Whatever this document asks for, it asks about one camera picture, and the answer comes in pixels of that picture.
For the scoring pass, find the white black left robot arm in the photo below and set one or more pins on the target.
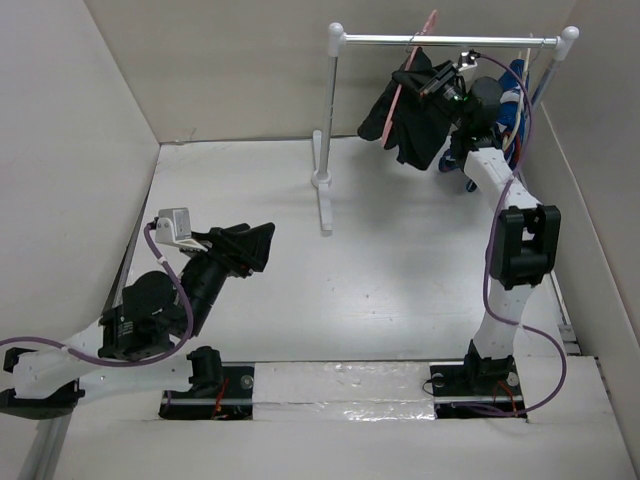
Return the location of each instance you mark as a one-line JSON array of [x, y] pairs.
[[139, 344]]

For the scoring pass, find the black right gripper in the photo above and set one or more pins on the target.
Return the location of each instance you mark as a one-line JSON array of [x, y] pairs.
[[437, 81]]

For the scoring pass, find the cream wooden hanger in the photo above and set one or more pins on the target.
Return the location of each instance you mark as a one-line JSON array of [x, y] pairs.
[[509, 140]]

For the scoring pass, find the white foam tape panel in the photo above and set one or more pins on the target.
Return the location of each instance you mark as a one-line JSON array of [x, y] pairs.
[[341, 391]]

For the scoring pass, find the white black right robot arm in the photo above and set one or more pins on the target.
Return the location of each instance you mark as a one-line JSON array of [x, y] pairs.
[[524, 233]]

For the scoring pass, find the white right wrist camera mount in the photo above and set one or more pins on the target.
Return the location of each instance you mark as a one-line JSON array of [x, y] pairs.
[[467, 60]]

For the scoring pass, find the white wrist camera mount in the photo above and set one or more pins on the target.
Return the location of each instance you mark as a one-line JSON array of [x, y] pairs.
[[467, 60], [175, 227]]

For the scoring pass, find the silver white clothes rack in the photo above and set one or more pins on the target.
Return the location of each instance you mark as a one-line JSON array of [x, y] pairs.
[[338, 38]]

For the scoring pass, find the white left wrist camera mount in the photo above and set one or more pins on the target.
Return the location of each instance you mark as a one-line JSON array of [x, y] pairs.
[[175, 227]]

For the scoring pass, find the blue patterned garment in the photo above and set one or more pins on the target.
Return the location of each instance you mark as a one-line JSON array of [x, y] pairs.
[[505, 122]]

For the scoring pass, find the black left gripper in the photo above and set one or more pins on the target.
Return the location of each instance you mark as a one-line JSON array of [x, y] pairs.
[[242, 249]]

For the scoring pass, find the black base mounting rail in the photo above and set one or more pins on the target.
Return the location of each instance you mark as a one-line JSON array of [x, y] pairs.
[[451, 401]]

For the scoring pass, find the black denim trousers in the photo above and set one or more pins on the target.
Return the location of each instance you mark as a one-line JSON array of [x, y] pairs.
[[418, 132]]

